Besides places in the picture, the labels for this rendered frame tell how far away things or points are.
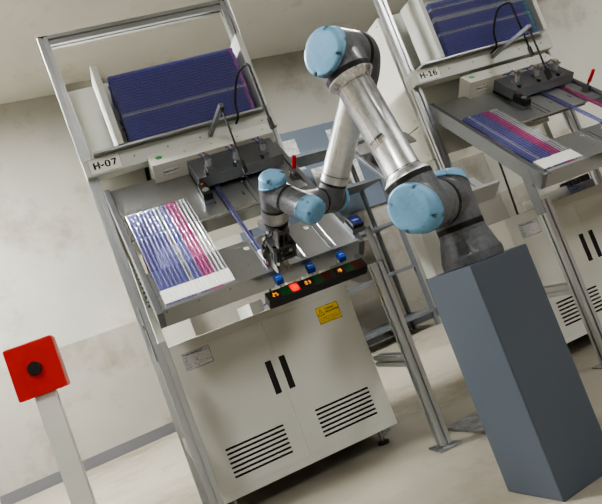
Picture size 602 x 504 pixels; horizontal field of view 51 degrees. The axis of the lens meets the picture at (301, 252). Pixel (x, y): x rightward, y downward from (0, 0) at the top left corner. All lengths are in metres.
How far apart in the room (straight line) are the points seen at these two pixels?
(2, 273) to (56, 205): 0.64
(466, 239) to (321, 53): 0.55
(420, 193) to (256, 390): 1.11
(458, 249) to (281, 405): 1.01
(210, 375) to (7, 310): 2.98
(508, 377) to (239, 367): 1.04
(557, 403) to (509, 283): 0.29
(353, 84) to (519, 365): 0.73
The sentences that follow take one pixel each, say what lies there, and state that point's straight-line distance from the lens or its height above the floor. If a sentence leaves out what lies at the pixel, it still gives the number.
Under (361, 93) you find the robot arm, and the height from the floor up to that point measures 1.00.
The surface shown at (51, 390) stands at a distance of 2.02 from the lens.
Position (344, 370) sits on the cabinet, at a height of 0.31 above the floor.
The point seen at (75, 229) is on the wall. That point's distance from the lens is 5.13.
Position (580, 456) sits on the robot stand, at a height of 0.06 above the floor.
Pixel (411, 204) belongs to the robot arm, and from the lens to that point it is 1.39.
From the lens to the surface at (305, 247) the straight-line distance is 2.04.
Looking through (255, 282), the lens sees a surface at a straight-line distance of 1.94.
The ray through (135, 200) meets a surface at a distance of 2.37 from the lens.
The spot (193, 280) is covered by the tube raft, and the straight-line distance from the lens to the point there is 1.96.
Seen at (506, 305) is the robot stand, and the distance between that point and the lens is 1.49.
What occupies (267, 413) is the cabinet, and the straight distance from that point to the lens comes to 2.25.
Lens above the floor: 0.62
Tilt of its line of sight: 4 degrees up
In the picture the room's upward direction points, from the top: 21 degrees counter-clockwise
